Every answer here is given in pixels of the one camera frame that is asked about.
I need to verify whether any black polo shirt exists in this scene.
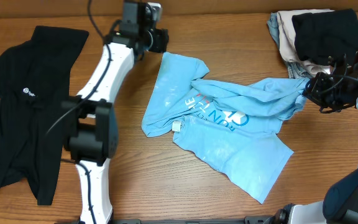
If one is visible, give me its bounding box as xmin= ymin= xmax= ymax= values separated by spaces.
xmin=0 ymin=26 xmax=89 ymax=205

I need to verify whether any light blue printed t-shirt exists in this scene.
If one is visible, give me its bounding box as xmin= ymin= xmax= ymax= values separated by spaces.
xmin=142 ymin=53 xmax=307 ymax=203

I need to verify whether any folded black garment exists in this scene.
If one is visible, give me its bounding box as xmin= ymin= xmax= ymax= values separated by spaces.
xmin=291 ymin=9 xmax=358 ymax=65

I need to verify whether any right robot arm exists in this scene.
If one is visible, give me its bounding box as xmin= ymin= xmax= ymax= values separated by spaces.
xmin=264 ymin=52 xmax=358 ymax=224

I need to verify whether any folded beige garment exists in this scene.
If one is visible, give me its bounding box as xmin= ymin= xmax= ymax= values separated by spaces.
xmin=277 ymin=9 xmax=332 ymax=78

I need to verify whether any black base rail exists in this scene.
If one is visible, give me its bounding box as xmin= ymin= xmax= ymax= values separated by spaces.
xmin=107 ymin=216 xmax=275 ymax=224

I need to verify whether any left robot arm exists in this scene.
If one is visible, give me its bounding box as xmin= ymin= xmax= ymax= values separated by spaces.
xmin=61 ymin=1 xmax=169 ymax=223

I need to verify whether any folded blue denim garment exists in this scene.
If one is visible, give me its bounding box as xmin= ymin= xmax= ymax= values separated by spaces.
xmin=267 ymin=12 xmax=312 ymax=79

